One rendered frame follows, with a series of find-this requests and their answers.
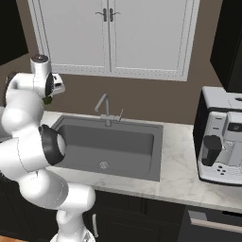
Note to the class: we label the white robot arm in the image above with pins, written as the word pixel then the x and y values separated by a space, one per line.
pixel 28 151

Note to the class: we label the grey sink basin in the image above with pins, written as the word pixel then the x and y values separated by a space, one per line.
pixel 110 148

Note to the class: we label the green lime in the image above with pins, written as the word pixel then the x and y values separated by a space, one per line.
pixel 47 100

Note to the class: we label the grey metal tap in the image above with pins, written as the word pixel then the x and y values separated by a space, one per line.
pixel 107 115

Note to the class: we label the white cupboard door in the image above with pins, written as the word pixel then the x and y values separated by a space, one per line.
pixel 148 34
pixel 75 34

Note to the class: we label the silver black coffee machine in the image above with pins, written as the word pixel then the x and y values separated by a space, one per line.
pixel 217 141

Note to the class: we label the black base cupboard door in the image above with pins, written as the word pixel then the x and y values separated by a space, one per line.
pixel 138 220

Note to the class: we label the black tall cupboard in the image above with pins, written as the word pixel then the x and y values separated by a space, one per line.
pixel 230 41

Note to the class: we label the black dishwasher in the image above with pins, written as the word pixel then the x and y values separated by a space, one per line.
pixel 208 233

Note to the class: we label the black wall unit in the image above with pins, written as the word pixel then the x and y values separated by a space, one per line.
pixel 11 28

